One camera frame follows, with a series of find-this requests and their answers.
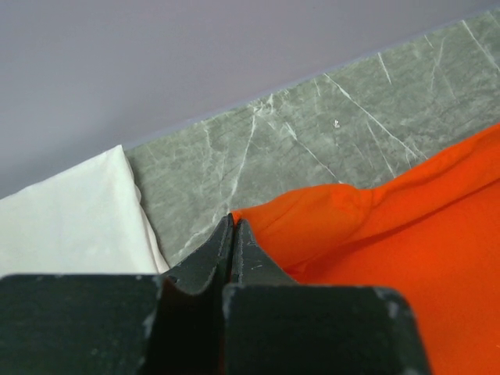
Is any folded white t-shirt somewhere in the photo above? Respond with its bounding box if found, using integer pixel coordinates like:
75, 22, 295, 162
1, 145, 170, 276

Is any orange t-shirt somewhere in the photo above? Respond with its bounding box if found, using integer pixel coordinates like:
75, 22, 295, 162
233, 125, 499, 374

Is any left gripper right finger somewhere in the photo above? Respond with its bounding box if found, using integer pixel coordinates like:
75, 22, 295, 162
222, 220, 431, 374

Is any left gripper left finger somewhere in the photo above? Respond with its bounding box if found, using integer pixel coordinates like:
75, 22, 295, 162
1, 216, 234, 374

